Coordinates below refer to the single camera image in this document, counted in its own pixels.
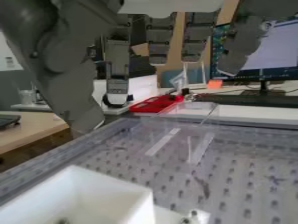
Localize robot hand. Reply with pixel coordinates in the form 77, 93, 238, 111
0, 0, 298, 135

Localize black headphones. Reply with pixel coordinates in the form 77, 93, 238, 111
101, 93, 135, 109

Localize white desk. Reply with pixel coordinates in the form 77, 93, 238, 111
9, 74, 162, 116
131, 79, 298, 127

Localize wooden desk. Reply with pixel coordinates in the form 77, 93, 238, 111
0, 110, 74, 173

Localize red tray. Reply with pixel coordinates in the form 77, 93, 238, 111
129, 94, 186, 114

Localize clear box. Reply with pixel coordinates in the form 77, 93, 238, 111
0, 99, 298, 224

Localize small white box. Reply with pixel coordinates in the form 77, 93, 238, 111
0, 164, 210, 224

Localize black keyboard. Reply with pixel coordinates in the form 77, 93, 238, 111
192, 93, 298, 109

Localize computer screen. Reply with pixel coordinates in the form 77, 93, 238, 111
208, 17, 298, 82

